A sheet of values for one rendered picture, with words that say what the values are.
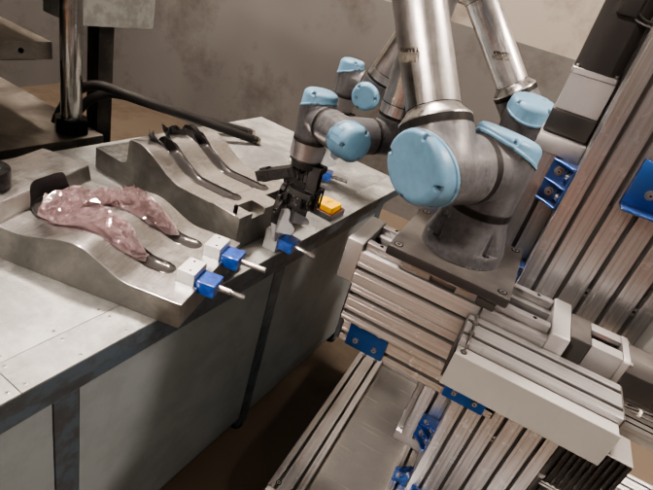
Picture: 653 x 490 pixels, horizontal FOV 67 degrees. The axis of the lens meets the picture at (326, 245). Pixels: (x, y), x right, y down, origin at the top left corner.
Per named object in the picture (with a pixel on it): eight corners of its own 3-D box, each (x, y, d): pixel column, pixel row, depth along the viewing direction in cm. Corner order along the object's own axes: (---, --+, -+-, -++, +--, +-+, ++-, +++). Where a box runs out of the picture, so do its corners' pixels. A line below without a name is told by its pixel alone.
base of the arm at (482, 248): (504, 249, 97) (527, 205, 92) (493, 281, 85) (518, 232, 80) (432, 219, 101) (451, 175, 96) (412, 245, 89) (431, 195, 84)
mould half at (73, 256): (236, 262, 112) (244, 221, 107) (178, 329, 90) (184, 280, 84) (44, 191, 118) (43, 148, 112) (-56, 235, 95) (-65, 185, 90)
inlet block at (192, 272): (247, 301, 97) (252, 279, 94) (237, 316, 93) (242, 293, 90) (187, 278, 98) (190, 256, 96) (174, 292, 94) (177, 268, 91)
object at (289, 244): (317, 262, 121) (322, 244, 119) (307, 270, 117) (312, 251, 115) (273, 239, 125) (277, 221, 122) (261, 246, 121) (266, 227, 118)
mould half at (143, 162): (295, 221, 137) (307, 177, 130) (233, 251, 116) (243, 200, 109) (169, 152, 155) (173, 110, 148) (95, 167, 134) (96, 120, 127)
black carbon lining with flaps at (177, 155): (270, 194, 131) (278, 161, 126) (229, 210, 118) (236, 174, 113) (177, 145, 143) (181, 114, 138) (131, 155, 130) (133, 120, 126)
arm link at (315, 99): (317, 96, 97) (296, 82, 103) (304, 148, 102) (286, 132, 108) (349, 99, 101) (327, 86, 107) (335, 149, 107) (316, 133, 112)
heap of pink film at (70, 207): (185, 229, 108) (189, 197, 104) (138, 267, 92) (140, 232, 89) (81, 191, 110) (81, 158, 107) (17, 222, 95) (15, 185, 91)
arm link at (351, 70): (364, 65, 142) (337, 56, 144) (354, 102, 147) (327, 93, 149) (371, 62, 149) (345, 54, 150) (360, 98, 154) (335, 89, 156)
